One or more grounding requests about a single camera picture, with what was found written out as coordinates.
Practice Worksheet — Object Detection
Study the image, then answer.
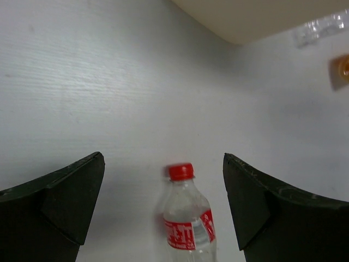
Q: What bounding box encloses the blue label bottle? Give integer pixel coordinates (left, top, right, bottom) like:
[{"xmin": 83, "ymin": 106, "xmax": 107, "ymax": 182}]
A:
[{"xmin": 292, "ymin": 9, "xmax": 348, "ymax": 48}]

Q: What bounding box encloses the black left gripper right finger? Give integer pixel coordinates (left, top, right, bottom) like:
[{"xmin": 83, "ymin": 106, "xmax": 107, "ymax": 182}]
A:
[{"xmin": 223, "ymin": 153, "xmax": 348, "ymax": 261}]

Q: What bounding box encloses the orange juice bottle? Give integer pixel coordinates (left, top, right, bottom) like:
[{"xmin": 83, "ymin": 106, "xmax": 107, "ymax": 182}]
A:
[{"xmin": 328, "ymin": 54, "xmax": 348, "ymax": 91}]

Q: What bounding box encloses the small red cap bottle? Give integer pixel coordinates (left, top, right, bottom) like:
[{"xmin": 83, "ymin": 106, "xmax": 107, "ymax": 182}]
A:
[{"xmin": 163, "ymin": 163, "xmax": 217, "ymax": 261}]

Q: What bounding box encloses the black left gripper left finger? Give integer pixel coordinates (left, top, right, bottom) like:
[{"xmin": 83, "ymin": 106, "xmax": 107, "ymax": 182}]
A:
[{"xmin": 1, "ymin": 152, "xmax": 105, "ymax": 261}]

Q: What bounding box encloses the beige plastic bin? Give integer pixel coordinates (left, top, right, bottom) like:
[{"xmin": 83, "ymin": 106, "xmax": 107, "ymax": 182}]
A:
[{"xmin": 174, "ymin": 0, "xmax": 348, "ymax": 45}]

